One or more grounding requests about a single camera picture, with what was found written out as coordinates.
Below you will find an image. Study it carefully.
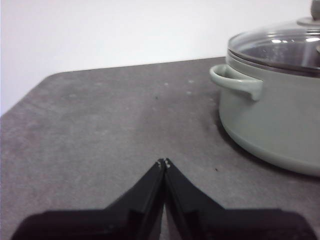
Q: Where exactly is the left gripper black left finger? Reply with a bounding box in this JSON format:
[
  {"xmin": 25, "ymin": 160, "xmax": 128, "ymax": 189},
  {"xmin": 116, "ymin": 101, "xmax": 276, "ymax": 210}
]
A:
[{"xmin": 11, "ymin": 157, "xmax": 166, "ymax": 240}]

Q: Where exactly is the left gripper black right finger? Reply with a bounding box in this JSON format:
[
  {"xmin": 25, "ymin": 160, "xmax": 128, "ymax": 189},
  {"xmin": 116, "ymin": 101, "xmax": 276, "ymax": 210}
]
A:
[{"xmin": 159, "ymin": 157, "xmax": 312, "ymax": 240}]

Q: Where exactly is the glass lid with green knob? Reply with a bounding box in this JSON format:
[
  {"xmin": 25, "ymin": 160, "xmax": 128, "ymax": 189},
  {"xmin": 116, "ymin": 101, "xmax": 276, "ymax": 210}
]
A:
[{"xmin": 227, "ymin": 0, "xmax": 320, "ymax": 73}]

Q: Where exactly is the pale green electric steamer pot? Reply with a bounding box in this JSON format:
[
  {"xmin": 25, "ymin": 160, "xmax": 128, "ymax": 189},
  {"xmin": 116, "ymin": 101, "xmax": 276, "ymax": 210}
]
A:
[{"xmin": 209, "ymin": 53, "xmax": 320, "ymax": 177}]

